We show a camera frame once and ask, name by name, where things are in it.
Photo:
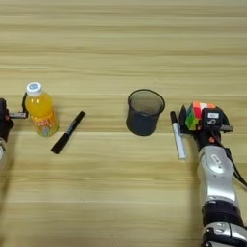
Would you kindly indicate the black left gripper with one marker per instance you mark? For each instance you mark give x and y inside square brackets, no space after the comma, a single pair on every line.
[4,120]

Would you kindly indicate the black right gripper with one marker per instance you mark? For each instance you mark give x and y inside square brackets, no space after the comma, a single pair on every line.
[209,136]

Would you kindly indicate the multicolour puzzle cube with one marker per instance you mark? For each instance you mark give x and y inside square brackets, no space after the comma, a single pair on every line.
[197,112]

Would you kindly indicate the orange juice bottle white cap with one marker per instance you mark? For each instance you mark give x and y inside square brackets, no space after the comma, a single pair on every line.
[41,111]

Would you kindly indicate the white marker pen black cap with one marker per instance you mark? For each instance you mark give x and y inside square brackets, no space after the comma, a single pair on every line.
[178,138]

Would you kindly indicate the black mesh pen cup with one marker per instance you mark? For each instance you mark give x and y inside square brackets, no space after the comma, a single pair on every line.
[144,120]

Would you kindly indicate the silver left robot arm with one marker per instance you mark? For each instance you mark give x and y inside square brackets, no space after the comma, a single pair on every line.
[2,152]

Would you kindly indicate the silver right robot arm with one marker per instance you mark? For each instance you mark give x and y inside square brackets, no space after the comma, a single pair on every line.
[220,183]

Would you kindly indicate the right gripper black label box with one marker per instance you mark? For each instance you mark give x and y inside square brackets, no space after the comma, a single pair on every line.
[213,117]

